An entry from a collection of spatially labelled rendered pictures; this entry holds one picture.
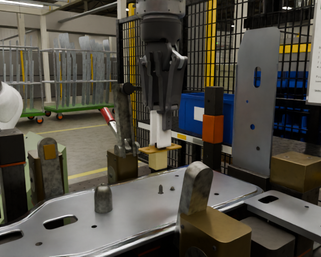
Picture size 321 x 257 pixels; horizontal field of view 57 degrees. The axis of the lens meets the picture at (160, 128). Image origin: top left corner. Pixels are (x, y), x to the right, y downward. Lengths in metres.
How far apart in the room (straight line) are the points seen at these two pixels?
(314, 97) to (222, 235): 0.67
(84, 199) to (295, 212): 0.39
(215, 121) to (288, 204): 0.35
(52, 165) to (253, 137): 0.47
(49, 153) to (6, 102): 0.59
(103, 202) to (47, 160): 0.17
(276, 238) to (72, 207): 0.35
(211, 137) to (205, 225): 0.50
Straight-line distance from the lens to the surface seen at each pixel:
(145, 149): 0.58
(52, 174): 0.66
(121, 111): 0.69
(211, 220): 0.43
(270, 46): 0.73
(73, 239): 0.48
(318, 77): 0.98
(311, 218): 0.58
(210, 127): 0.88
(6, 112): 1.23
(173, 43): 0.54
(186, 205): 0.43
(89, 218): 0.54
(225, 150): 0.91
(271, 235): 0.55
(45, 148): 0.65
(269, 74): 0.72
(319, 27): 0.99
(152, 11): 0.54
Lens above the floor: 1.25
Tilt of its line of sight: 11 degrees down
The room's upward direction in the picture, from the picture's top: straight up
